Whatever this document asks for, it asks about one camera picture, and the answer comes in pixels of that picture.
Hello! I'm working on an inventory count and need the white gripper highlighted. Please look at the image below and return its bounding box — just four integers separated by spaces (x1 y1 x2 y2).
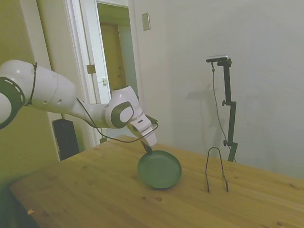
127 114 159 155

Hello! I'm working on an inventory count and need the dark green round plate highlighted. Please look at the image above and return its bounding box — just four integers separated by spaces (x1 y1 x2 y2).
136 149 184 192

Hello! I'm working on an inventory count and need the black upright box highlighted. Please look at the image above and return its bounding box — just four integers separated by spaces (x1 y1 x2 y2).
50 118 81 163

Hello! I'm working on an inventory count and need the brown wooden door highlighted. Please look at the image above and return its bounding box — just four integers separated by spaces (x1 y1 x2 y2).
97 22 130 92

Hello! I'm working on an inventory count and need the white open door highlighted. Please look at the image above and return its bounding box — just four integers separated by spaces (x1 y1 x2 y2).
57 0 114 149

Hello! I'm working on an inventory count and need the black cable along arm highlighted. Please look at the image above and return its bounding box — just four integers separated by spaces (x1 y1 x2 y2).
74 98 160 145

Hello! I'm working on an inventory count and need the black wire plate rack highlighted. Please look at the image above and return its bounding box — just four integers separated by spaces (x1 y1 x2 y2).
204 146 231 194

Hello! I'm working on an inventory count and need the grey exterior camera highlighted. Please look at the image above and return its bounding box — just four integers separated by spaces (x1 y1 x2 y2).
205 54 231 64

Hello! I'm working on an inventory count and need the beige wall switch plate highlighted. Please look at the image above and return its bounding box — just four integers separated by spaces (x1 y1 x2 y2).
141 12 152 32

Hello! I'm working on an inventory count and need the black strap around arm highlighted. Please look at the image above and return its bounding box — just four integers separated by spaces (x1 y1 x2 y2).
28 62 38 107

